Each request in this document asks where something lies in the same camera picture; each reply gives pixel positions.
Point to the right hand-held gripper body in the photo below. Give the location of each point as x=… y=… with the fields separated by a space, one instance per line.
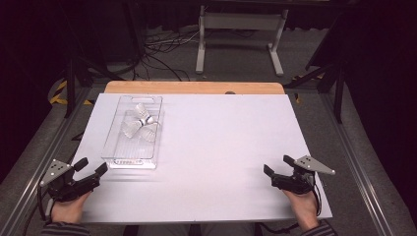
x=295 y=183

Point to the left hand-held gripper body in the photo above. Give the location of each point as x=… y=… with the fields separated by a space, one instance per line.
x=64 y=190

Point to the clear plastic bin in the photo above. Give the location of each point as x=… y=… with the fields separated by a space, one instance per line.
x=131 y=150

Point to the white feather shuttlecock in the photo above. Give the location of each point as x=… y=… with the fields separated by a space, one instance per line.
x=141 y=111
x=150 y=132
x=131 y=128

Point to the person's left hand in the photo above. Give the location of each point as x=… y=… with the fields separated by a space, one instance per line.
x=67 y=211

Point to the person's right hand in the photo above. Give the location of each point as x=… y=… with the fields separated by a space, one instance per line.
x=305 y=208

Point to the white table board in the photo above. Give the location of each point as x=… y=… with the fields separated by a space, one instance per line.
x=203 y=190

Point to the yellow black floor tape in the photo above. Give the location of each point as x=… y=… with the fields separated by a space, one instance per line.
x=57 y=96

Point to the black metal stand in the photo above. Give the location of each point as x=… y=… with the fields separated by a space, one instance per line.
x=70 y=85
x=339 y=88

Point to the grey metal floor rail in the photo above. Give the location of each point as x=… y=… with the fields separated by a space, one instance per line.
x=32 y=173
x=357 y=170

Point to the white metal stand frame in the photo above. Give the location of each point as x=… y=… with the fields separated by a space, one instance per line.
x=242 y=21

